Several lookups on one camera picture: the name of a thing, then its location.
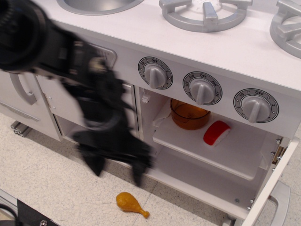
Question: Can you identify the silver stove burner centre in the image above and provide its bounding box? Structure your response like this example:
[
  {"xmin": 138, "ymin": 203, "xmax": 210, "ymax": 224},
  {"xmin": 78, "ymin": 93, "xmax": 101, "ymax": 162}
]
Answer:
[{"xmin": 159, "ymin": 0, "xmax": 253, "ymax": 32}]

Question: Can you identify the black braided cable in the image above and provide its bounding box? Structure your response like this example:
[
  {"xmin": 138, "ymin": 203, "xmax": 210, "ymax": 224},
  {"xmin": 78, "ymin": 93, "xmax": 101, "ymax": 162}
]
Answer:
[{"xmin": 0, "ymin": 203, "xmax": 18, "ymax": 219}]

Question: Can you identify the white toy kitchen unit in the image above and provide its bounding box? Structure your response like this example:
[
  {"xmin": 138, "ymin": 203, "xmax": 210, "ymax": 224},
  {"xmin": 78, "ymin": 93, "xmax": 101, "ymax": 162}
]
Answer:
[{"xmin": 35, "ymin": 0, "xmax": 301, "ymax": 226}]

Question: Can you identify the grey stove knob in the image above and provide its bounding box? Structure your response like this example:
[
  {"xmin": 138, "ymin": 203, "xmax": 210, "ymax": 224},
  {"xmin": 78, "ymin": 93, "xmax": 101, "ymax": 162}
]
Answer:
[
  {"xmin": 183, "ymin": 72, "xmax": 222, "ymax": 105},
  {"xmin": 233, "ymin": 88, "xmax": 279, "ymax": 123},
  {"xmin": 138, "ymin": 56, "xmax": 173, "ymax": 89}
]

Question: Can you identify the red white toy sushi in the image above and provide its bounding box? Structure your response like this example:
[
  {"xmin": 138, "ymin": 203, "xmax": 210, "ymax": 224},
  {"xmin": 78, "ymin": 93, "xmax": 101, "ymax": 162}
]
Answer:
[{"xmin": 203, "ymin": 121, "xmax": 231, "ymax": 146}]

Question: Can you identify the grey right stove knob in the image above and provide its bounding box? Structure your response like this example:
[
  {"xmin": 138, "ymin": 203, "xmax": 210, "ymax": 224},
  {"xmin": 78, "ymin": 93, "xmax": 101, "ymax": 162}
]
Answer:
[{"xmin": 233, "ymin": 88, "xmax": 279, "ymax": 123}]

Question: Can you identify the silver oven door handle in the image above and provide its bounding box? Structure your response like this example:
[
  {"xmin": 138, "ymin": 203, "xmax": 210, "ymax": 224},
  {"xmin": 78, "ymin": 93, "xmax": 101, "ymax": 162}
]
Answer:
[{"xmin": 269, "ymin": 181, "xmax": 291, "ymax": 226}]

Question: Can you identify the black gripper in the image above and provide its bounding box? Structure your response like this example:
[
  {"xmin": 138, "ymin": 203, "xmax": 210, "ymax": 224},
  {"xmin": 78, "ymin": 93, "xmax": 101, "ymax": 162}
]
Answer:
[{"xmin": 73, "ymin": 110, "xmax": 151, "ymax": 187}]

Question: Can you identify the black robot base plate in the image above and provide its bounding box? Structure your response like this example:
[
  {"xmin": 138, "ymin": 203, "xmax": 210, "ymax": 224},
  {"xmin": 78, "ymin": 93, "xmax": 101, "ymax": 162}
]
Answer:
[{"xmin": 17, "ymin": 199, "xmax": 59, "ymax": 226}]

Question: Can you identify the grey middle stove knob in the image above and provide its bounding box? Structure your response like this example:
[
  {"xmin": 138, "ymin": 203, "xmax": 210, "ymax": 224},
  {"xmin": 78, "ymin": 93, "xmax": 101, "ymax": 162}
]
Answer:
[{"xmin": 183, "ymin": 72, "xmax": 222, "ymax": 105}]

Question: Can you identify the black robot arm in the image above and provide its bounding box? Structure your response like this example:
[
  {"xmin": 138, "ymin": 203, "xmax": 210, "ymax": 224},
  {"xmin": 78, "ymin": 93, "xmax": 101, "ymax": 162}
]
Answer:
[{"xmin": 0, "ymin": 0, "xmax": 151, "ymax": 186}]

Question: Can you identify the orange transparent cup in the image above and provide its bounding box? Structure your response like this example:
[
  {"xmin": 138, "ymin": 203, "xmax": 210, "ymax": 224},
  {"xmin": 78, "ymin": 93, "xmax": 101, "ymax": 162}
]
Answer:
[{"xmin": 170, "ymin": 99, "xmax": 211, "ymax": 130}]

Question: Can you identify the silver stove burner right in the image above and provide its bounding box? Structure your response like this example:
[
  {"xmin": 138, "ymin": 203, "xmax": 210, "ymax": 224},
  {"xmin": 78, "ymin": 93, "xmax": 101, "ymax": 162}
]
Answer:
[{"xmin": 269, "ymin": 0, "xmax": 301, "ymax": 58}]

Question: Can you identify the silver fridge door handle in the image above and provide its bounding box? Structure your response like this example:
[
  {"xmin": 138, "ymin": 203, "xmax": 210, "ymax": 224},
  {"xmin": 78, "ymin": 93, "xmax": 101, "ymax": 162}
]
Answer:
[{"xmin": 9, "ymin": 73, "xmax": 37, "ymax": 105}]

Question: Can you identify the silver sink basin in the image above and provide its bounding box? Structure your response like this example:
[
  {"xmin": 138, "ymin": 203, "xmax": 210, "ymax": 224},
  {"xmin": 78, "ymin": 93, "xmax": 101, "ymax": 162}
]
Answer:
[{"xmin": 57, "ymin": 0, "xmax": 142, "ymax": 16}]

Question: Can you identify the aluminium frame rail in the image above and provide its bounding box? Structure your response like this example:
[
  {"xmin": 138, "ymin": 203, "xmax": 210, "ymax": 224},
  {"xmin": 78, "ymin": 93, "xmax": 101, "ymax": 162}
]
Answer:
[{"xmin": 11, "ymin": 121, "xmax": 32, "ymax": 137}]

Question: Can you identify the white oven door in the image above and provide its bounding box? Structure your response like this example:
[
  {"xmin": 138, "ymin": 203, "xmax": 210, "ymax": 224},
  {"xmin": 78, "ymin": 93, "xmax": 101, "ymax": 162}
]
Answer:
[{"xmin": 222, "ymin": 137, "xmax": 301, "ymax": 226}]

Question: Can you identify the grey left stove knob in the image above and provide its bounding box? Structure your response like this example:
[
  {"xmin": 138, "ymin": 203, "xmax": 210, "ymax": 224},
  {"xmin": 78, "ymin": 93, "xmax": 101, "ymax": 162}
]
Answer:
[{"xmin": 138, "ymin": 56, "xmax": 173, "ymax": 89}]

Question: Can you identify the silver stove burner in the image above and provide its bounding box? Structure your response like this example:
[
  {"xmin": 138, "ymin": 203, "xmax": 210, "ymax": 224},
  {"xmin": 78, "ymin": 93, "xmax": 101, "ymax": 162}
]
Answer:
[
  {"xmin": 159, "ymin": 0, "xmax": 253, "ymax": 32},
  {"xmin": 269, "ymin": 0, "xmax": 301, "ymax": 58}
]

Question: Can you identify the silver vent grille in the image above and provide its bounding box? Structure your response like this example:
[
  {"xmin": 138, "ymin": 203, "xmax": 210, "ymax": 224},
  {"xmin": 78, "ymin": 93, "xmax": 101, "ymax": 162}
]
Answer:
[{"xmin": 94, "ymin": 45, "xmax": 117, "ymax": 69}]

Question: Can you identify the yellow toy chicken drumstick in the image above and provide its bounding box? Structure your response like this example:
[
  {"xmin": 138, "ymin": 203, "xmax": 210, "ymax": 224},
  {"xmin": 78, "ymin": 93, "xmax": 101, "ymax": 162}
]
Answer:
[{"xmin": 116, "ymin": 192, "xmax": 150, "ymax": 218}]

